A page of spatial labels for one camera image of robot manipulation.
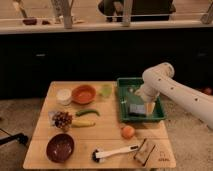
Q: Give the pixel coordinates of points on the dark chair in background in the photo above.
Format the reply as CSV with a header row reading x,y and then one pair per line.
x,y
142,10

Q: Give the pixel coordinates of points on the white cup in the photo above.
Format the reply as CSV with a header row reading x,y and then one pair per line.
x,y
63,96

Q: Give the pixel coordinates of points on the dark maroon bowl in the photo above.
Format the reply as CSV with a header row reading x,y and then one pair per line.
x,y
60,148

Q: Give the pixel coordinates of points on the green plastic tray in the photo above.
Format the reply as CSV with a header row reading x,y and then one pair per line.
x,y
125,99

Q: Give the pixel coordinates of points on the orange fruit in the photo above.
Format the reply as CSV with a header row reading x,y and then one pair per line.
x,y
127,132

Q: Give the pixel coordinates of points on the grey blue sponge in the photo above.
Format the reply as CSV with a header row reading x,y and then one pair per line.
x,y
136,109

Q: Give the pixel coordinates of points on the yellow corn cob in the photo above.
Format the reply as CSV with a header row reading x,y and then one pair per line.
x,y
80,123

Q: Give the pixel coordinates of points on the green chili pepper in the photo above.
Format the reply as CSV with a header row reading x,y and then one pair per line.
x,y
86,111

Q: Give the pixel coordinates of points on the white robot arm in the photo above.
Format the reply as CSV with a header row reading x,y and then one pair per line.
x,y
159,80

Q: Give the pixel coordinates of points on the white dish brush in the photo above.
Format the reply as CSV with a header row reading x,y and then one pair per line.
x,y
98,155

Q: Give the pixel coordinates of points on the light green cup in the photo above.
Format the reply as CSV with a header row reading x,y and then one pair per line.
x,y
106,90

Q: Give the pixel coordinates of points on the wooden box with black rim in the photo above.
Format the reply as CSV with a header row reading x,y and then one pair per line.
x,y
143,153

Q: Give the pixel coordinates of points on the bunch of brown grapes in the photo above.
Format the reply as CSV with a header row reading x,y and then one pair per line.
x,y
62,120

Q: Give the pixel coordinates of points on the black chair leg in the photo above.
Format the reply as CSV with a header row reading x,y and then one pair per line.
x,y
20,137

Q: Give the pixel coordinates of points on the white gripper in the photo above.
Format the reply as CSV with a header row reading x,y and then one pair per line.
x,y
149,95

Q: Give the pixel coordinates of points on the orange bowl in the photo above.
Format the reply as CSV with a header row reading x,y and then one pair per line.
x,y
83,94

